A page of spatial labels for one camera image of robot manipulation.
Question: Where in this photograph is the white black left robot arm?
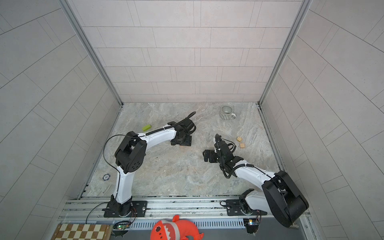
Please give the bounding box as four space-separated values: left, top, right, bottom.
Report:
103 112 196 218

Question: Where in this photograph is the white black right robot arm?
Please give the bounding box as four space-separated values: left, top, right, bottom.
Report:
203 135 309 228

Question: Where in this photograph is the lime green long block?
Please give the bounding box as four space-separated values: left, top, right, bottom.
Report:
142 124 152 132

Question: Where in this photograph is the striped ceramic mug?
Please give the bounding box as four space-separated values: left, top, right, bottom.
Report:
220 106 237 120

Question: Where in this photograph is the right controller circuit board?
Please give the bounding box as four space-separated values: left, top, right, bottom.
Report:
243 218 260 235

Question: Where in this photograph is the controller circuit board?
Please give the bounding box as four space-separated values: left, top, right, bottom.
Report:
243 218 260 235
112 221 132 237

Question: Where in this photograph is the red shark plush toy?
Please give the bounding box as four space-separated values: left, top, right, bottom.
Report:
150 215 204 240

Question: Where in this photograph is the left controller circuit board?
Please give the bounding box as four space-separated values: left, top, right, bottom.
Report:
112 221 132 237

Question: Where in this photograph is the wooden chessboard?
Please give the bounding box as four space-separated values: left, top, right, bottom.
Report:
51 224 112 240

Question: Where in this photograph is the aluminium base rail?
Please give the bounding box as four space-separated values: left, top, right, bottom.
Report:
58 196 311 224

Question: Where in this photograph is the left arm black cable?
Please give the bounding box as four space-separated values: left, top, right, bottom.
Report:
102 111 197 193

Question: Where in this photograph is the aluminium corner post right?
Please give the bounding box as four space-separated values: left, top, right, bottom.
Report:
259 0 312 106

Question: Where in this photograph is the aluminium corner post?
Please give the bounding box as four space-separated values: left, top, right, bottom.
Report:
259 0 312 106
58 0 124 107

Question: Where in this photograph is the aluminium corner post left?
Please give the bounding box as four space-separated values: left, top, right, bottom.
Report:
58 0 124 107

